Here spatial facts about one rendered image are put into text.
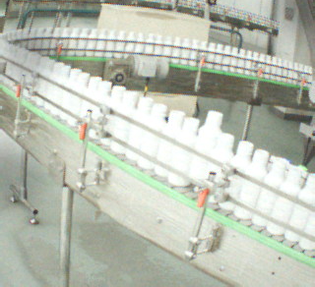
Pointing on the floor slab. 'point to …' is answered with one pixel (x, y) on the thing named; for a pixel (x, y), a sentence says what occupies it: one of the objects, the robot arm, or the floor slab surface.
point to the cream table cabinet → (181, 24)
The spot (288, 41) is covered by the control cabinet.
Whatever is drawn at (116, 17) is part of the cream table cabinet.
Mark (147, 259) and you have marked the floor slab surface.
